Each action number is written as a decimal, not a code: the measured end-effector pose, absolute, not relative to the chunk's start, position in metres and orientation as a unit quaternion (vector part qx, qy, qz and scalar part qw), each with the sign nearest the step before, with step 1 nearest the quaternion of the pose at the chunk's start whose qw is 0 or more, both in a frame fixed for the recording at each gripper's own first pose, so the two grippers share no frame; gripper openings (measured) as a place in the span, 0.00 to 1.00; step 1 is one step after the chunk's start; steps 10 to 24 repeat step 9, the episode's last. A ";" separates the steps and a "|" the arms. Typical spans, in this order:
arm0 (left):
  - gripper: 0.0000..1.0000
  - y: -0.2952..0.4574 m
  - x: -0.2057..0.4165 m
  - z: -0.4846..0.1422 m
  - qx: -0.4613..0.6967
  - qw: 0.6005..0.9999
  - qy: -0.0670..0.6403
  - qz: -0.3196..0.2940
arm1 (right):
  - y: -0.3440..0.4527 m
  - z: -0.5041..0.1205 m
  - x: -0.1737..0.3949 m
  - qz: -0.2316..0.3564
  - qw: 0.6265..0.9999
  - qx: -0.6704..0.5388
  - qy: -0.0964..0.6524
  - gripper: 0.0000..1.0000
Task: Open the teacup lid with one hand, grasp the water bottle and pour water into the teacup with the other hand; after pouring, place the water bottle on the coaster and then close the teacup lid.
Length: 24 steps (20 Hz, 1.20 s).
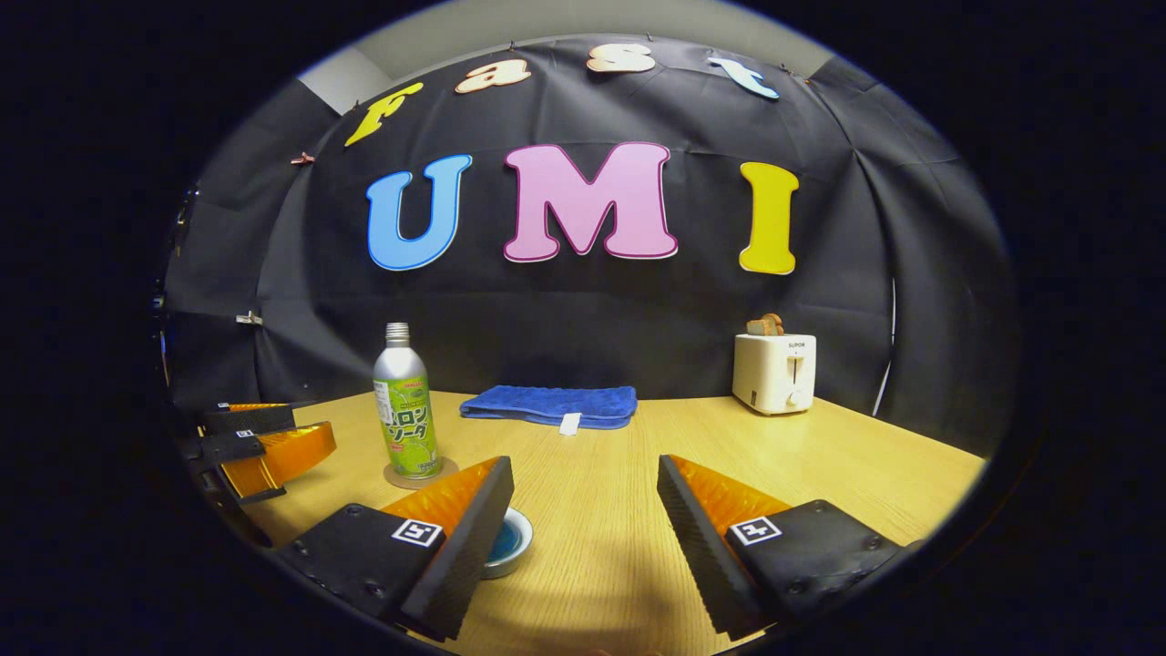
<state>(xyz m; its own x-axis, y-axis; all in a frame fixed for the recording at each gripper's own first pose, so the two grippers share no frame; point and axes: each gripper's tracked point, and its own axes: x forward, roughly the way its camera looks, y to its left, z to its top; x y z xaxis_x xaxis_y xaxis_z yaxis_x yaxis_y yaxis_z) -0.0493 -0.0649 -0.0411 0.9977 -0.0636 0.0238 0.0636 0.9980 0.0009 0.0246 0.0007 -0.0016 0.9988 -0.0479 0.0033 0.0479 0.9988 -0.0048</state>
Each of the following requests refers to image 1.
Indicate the white backdrop clip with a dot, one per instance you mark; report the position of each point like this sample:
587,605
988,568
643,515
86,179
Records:
249,318

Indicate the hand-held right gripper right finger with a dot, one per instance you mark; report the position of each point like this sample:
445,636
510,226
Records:
697,556

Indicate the white toaster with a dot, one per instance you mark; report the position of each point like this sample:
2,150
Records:
774,374

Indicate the brown bread slice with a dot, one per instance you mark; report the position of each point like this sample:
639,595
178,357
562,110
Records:
765,325

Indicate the round brown coaster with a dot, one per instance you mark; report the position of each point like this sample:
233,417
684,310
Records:
450,471

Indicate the black backdrop cloth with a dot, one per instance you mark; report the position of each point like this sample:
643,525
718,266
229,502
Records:
638,310

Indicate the folded blue towel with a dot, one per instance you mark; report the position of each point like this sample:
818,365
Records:
547,403

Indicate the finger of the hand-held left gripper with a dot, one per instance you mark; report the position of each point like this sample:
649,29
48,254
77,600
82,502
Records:
250,419
282,451

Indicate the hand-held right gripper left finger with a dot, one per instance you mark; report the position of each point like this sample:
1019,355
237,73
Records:
465,556

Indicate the silver green-label water bottle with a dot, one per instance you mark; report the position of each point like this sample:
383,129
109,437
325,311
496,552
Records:
401,364

